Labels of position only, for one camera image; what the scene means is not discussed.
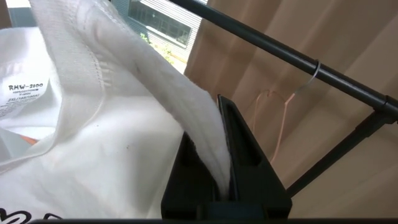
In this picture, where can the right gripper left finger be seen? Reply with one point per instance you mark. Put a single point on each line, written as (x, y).
(186, 193)

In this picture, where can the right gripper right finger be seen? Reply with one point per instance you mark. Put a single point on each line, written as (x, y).
(258, 193)

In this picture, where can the white garment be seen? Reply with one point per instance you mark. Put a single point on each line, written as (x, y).
(109, 149)

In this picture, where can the black clothes rack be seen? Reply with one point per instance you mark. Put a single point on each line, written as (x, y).
(264, 40)

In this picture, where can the beige curtain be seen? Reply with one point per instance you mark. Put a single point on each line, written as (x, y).
(342, 31)
(4, 12)

